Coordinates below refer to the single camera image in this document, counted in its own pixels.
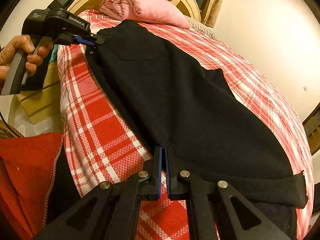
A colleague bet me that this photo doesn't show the red plaid bed sheet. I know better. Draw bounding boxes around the red plaid bed sheet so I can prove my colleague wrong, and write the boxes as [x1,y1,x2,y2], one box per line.
[57,10,314,239]

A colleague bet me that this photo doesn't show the black pants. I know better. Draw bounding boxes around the black pants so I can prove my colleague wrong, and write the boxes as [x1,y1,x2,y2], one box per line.
[85,19,308,209]

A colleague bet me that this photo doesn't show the brown wooden door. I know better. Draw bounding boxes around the brown wooden door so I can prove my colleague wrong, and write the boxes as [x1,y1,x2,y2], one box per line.
[303,109,320,155]

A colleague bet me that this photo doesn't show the red zip jacket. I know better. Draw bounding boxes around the red zip jacket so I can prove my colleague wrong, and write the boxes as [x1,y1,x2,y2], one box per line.
[1,132,63,239]

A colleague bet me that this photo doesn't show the pink folded quilt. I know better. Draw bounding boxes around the pink folded quilt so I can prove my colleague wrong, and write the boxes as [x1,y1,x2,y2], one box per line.
[99,0,190,29]

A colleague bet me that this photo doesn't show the person's left hand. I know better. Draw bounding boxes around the person's left hand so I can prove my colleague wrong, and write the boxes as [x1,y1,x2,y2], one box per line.
[1,35,53,89]

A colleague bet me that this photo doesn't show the cardboard boxes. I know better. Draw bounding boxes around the cardboard boxes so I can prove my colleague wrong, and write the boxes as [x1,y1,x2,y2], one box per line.
[17,61,61,125]

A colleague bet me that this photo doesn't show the patterned curtain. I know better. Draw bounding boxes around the patterned curtain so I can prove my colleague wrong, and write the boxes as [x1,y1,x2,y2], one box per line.
[184,0,229,28]

